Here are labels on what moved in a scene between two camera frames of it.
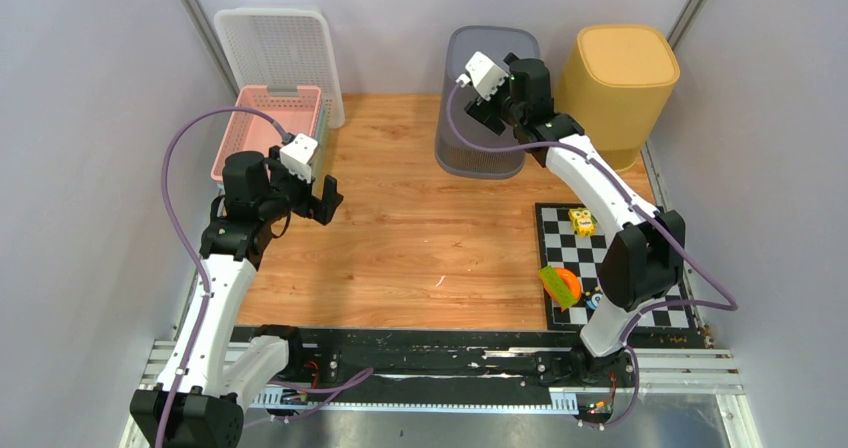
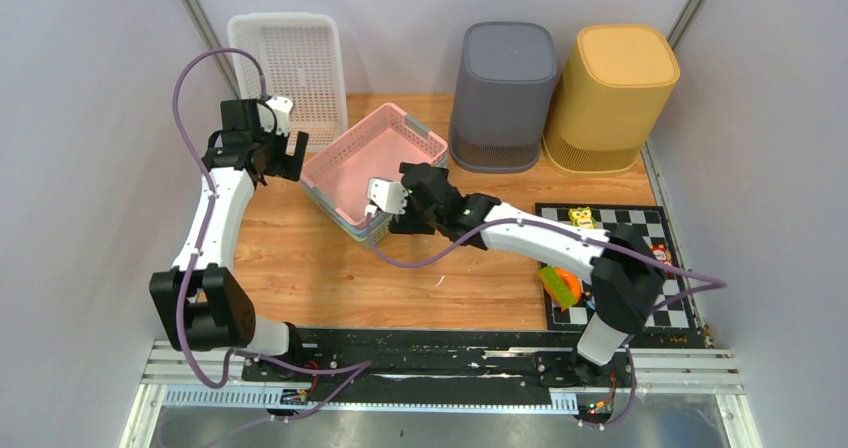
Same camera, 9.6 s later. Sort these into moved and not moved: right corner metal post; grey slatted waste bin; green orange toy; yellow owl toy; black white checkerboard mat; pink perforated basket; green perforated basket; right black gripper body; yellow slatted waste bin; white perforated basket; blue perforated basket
Moved: blue perforated basket; white perforated basket; pink perforated basket; right black gripper body; green perforated basket; grey slatted waste bin
Not moved: black white checkerboard mat; right corner metal post; yellow owl toy; yellow slatted waste bin; green orange toy
